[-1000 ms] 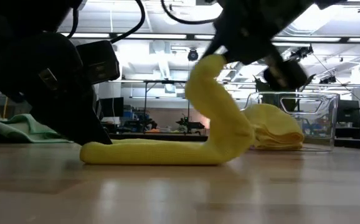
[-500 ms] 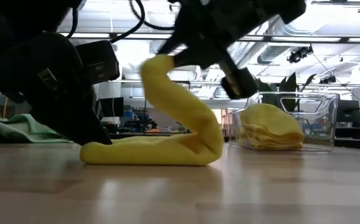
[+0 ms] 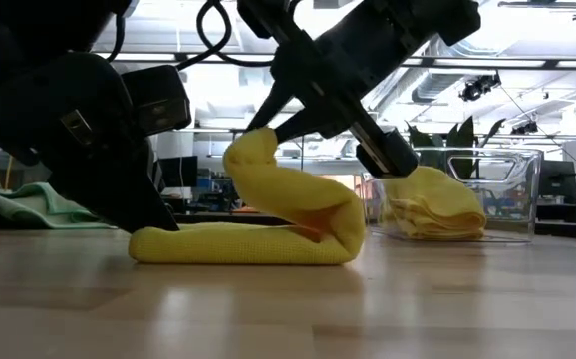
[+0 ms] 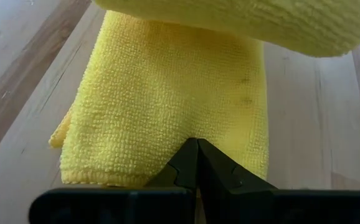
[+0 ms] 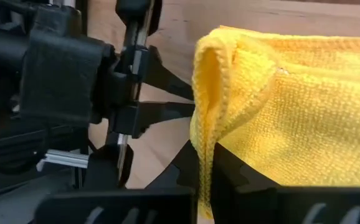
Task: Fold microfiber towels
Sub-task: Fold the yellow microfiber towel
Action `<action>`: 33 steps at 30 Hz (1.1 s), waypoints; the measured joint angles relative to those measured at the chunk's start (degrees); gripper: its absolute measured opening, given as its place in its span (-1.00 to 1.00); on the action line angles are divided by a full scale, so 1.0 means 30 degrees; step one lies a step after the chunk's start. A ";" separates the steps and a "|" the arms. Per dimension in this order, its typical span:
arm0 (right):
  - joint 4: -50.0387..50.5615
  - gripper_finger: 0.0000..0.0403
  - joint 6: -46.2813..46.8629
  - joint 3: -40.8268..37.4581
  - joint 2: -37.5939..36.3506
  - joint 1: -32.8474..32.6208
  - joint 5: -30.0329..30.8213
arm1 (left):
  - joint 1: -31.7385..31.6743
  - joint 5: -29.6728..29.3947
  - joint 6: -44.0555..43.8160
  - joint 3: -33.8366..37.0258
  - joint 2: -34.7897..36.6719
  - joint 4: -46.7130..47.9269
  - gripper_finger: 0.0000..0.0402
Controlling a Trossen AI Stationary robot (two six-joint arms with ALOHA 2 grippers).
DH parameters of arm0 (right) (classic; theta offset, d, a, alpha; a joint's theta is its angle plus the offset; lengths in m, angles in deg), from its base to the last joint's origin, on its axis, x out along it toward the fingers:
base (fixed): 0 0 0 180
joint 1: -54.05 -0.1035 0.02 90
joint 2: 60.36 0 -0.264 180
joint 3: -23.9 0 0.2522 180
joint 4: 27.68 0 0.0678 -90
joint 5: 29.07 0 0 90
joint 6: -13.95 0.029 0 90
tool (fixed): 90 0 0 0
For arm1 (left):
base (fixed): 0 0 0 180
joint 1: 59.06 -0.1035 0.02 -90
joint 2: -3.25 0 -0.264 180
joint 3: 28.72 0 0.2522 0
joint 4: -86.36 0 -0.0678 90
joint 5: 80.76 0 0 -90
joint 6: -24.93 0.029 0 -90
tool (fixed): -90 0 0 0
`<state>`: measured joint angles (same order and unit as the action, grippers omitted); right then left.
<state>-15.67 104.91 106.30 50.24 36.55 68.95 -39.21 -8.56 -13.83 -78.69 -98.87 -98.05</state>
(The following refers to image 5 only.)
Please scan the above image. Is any yellow microfiber towel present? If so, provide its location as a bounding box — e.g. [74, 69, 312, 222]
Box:
[189, 24, 360, 220]

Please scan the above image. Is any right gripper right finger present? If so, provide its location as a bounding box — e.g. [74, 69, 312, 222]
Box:
[211, 142, 360, 224]

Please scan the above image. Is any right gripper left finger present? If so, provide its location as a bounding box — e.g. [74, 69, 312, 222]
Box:
[33, 139, 199, 224]

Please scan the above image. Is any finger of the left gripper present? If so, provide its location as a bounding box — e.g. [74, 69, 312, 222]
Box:
[114, 45, 195, 101]
[114, 101, 196, 139]

